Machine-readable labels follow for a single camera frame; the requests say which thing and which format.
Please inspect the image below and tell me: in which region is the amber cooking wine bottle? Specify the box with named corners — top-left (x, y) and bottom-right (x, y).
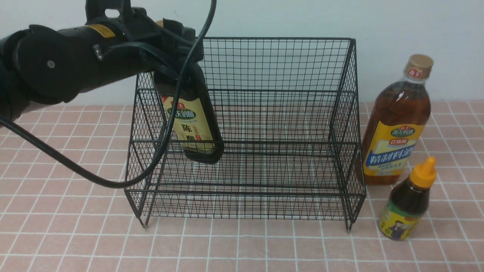
top-left (361, 54), bottom-right (434, 185)

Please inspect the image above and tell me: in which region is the small bottle orange cap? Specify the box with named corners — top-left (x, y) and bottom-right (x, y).
top-left (378, 157), bottom-right (437, 241)

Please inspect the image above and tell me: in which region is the black wire mesh rack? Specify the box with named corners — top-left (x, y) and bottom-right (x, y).
top-left (124, 37), bottom-right (366, 231)

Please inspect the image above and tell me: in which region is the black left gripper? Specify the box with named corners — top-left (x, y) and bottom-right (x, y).
top-left (85, 0), bottom-right (204, 80)

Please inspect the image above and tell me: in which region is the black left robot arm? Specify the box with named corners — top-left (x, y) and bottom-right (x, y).
top-left (1, 0), bottom-right (195, 121)

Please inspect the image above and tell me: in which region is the dark vinegar bottle gold cap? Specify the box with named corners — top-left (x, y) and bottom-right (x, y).
top-left (153, 20), bottom-right (225, 165)

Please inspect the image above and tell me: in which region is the black cable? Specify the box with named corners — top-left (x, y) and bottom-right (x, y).
top-left (0, 0), bottom-right (217, 189)

